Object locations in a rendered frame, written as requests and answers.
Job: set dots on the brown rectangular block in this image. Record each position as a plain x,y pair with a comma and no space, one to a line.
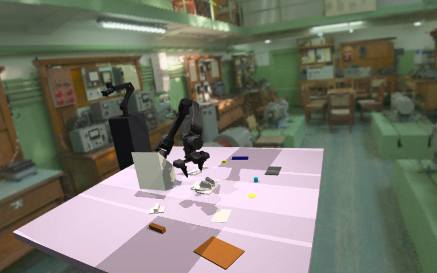
157,228

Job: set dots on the brown flat rectangular plate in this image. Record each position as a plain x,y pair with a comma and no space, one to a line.
219,252

